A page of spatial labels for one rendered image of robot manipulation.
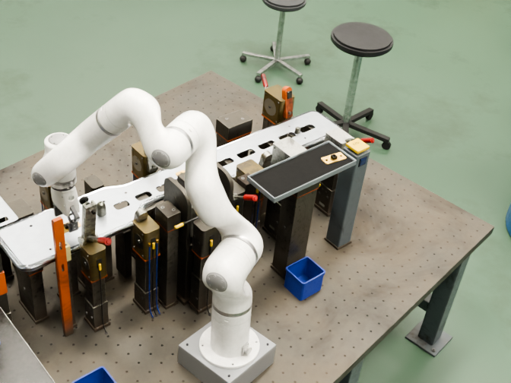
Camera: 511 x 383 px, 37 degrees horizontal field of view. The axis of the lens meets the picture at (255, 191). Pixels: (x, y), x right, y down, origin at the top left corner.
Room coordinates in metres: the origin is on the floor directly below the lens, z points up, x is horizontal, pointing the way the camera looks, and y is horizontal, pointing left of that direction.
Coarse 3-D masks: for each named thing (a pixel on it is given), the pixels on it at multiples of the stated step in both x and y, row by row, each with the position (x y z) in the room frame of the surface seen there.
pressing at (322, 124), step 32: (288, 128) 2.50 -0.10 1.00; (320, 128) 2.52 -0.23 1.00; (256, 160) 2.27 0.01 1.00; (96, 192) 1.98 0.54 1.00; (128, 192) 2.00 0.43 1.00; (160, 192) 2.02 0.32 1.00; (32, 224) 1.79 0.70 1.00; (96, 224) 1.83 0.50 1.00; (128, 224) 1.84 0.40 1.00; (32, 256) 1.65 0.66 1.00
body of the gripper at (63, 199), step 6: (72, 186) 1.78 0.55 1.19; (54, 192) 1.79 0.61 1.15; (60, 192) 1.76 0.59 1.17; (66, 192) 1.76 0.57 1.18; (72, 192) 1.77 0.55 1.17; (54, 198) 1.79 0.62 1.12; (60, 198) 1.76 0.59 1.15; (66, 198) 1.75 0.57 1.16; (72, 198) 1.77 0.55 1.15; (60, 204) 1.77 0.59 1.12; (66, 204) 1.75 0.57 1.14; (72, 204) 1.76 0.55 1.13; (78, 204) 1.78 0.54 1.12; (60, 210) 1.78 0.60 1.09; (66, 210) 1.75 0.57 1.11; (78, 210) 1.77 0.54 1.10; (66, 216) 1.75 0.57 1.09
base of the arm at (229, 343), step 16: (224, 320) 1.52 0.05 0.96; (240, 320) 1.52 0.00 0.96; (208, 336) 1.59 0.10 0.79; (224, 336) 1.51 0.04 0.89; (240, 336) 1.52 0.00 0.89; (256, 336) 1.61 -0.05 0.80; (208, 352) 1.52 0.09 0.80; (224, 352) 1.51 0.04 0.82; (240, 352) 1.52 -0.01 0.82; (256, 352) 1.54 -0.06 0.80; (224, 368) 1.47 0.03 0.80
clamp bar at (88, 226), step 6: (84, 198) 1.70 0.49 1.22; (84, 204) 1.67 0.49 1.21; (90, 204) 1.67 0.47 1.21; (96, 204) 1.68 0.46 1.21; (84, 210) 1.66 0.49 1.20; (90, 210) 1.66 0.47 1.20; (96, 210) 1.68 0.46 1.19; (84, 216) 1.66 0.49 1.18; (90, 216) 1.67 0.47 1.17; (84, 222) 1.67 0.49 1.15; (90, 222) 1.68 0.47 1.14; (84, 228) 1.67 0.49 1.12; (90, 228) 1.68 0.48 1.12; (84, 234) 1.67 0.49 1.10; (90, 234) 1.68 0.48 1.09; (84, 240) 1.67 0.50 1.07
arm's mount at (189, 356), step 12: (192, 336) 1.59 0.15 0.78; (180, 348) 1.54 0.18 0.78; (192, 348) 1.54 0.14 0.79; (264, 348) 1.57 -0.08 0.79; (180, 360) 1.54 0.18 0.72; (192, 360) 1.51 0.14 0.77; (204, 360) 1.50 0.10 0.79; (264, 360) 1.55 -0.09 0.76; (192, 372) 1.51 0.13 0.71; (204, 372) 1.48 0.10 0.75; (216, 372) 1.45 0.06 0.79; (228, 372) 1.46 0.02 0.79; (240, 372) 1.46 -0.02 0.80; (252, 372) 1.50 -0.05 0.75
